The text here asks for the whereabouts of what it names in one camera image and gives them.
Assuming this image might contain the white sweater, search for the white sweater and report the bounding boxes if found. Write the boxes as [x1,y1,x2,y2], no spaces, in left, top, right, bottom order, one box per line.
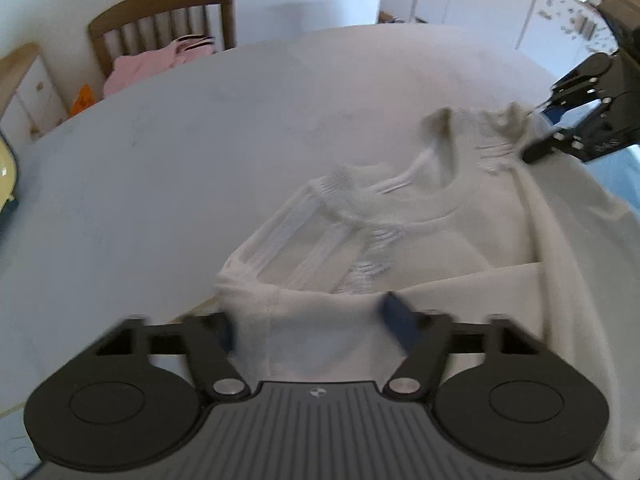
[216,105,639,479]

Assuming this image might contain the white kitchen cabinets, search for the white kitchen cabinets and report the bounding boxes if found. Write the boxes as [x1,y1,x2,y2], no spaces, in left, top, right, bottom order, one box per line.
[378,0,618,76]

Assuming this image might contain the brown wooden chair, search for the brown wooden chair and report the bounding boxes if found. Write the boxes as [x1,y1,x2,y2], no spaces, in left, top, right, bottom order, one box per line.
[87,0,238,77]

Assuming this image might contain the yellow green tissue box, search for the yellow green tissue box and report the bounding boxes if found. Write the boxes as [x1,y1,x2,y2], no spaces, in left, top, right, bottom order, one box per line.
[0,136,18,222]

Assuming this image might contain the pink garment on chair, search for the pink garment on chair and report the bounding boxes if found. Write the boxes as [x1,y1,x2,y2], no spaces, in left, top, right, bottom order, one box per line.
[103,35,217,98]

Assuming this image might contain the white cabinet with wood top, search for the white cabinet with wood top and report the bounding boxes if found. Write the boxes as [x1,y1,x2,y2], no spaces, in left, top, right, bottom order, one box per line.
[0,42,68,154]

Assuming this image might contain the orange item by cabinet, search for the orange item by cabinet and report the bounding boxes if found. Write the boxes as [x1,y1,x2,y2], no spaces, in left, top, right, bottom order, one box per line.
[70,84,96,117]

